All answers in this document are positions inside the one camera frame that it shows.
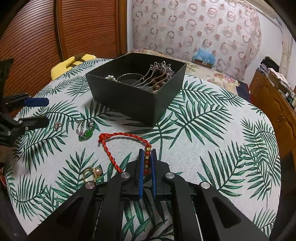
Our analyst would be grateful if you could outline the stack of folded clothes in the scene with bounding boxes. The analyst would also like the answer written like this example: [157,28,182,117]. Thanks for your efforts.
[259,56,279,77]

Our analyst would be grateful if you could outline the row of bottles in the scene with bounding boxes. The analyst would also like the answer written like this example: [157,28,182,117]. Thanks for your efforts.
[285,90,296,109]

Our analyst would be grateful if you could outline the cream side curtain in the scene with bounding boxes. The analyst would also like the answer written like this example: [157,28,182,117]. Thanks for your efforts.
[279,23,294,77]

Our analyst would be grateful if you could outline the white printed cloth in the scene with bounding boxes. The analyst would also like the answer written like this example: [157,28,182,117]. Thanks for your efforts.
[268,68,288,86]

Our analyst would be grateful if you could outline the circle pattern curtain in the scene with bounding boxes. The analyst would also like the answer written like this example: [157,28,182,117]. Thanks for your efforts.
[132,0,262,70]

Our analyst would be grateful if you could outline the silver bangle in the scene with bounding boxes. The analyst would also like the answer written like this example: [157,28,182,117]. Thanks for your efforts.
[117,73,143,82]

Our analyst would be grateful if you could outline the black storage box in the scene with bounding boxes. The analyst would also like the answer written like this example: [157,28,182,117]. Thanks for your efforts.
[85,52,187,127]

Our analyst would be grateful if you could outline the silver hair fork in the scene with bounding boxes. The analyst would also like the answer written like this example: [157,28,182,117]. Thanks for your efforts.
[134,61,175,89]

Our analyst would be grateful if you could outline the dark blue blanket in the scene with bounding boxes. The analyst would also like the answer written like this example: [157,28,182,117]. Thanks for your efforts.
[236,81,251,101]

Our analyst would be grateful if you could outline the brown slatted wardrobe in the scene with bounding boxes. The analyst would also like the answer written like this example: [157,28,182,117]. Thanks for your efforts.
[0,0,127,98]

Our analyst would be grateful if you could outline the brown wooden bead bracelet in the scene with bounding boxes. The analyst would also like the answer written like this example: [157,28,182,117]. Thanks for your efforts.
[150,76,167,93]

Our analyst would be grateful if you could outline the green jade pendant chain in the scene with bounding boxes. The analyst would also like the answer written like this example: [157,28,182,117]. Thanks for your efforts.
[75,119,96,141]

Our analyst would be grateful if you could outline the wooden cabinet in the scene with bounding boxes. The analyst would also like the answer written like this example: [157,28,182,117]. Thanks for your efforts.
[248,70,296,163]

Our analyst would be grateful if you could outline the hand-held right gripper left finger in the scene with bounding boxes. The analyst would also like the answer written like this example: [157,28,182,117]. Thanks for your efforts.
[28,148,144,241]

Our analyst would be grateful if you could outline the blue plastic bag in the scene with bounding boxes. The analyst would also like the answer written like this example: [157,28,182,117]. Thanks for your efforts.
[194,47,218,63]

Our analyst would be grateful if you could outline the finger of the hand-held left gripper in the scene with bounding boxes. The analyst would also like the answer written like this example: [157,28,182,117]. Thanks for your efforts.
[5,93,49,110]
[18,109,49,131]

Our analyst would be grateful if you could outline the small cardboard box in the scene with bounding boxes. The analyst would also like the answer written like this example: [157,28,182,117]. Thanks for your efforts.
[194,59,213,69]

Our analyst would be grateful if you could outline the red cord bracelet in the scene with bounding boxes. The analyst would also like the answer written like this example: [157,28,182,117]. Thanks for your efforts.
[98,133,153,175]

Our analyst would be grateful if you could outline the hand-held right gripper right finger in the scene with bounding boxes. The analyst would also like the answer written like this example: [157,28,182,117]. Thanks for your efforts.
[150,148,270,241]

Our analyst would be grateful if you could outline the yellow plush toy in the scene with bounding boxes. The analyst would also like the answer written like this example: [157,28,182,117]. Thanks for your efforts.
[50,53,96,80]

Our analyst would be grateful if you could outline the gold pearl ring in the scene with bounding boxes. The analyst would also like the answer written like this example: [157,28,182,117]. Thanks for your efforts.
[92,167,103,182]

